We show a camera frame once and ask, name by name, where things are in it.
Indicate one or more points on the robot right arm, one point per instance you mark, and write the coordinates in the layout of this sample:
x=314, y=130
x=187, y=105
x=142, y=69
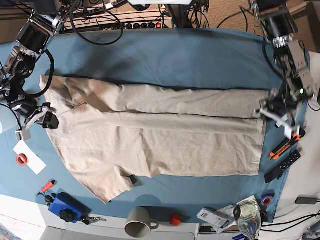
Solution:
x=45, y=22

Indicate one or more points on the keys with carabiner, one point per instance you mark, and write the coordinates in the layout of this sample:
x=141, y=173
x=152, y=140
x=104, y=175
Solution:
x=91, y=220

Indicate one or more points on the black phone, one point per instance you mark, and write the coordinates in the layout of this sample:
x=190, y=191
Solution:
x=303, y=200

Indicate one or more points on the white barcode box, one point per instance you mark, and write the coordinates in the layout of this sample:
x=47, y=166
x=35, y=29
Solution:
x=218, y=218

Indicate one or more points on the blue box with black knob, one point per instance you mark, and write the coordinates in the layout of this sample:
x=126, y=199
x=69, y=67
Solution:
x=67, y=208

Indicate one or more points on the grey ceramic mug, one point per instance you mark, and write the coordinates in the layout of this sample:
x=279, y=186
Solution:
x=139, y=223

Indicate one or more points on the wine glass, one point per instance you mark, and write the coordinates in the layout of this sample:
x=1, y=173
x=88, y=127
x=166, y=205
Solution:
x=248, y=219

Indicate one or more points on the black remote control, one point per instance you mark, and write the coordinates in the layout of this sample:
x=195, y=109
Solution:
x=278, y=171

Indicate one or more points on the purple tape roll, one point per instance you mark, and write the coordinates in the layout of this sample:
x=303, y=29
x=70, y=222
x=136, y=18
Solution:
x=266, y=199

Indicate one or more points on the red cube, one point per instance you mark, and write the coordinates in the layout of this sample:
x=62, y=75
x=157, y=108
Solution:
x=175, y=219

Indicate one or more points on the beige T-shirt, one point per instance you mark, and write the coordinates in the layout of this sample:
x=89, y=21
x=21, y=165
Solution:
x=108, y=132

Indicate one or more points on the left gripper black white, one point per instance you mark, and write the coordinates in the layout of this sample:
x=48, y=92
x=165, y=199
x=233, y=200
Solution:
x=284, y=111

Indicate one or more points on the orange black utility knife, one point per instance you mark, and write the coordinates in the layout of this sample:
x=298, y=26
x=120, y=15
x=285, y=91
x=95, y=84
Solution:
x=286, y=144

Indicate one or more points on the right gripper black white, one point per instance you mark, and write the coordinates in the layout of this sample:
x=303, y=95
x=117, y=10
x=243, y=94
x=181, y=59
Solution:
x=43, y=115

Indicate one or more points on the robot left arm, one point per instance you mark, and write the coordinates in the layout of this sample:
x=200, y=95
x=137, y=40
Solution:
x=298, y=87

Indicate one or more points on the black power strip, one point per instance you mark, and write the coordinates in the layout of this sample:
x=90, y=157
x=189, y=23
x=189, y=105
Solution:
x=141, y=25

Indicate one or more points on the frosted plastic cup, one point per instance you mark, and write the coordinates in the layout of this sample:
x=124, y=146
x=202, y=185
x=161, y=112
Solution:
x=8, y=120

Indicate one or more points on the white paper sheet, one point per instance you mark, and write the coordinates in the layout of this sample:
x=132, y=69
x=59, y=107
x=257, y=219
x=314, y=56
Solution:
x=34, y=162

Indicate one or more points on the red tape roll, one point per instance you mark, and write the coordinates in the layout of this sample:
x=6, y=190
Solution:
x=22, y=159

